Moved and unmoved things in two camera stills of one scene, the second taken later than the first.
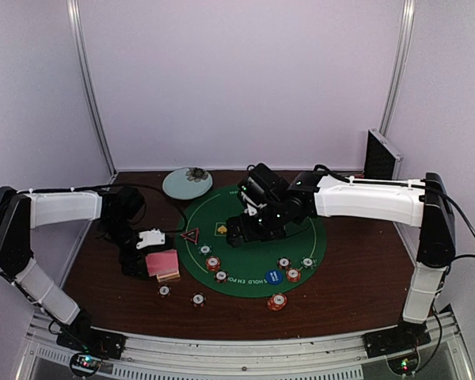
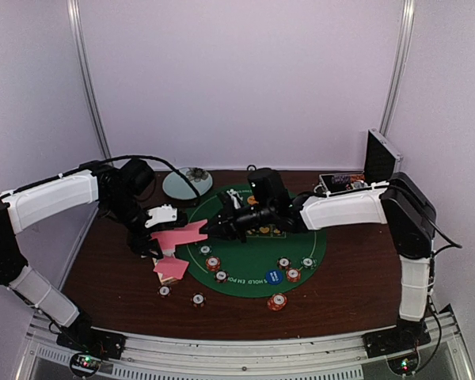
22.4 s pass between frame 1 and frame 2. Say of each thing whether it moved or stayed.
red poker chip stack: stayed
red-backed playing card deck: moved
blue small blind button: stayed
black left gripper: moved
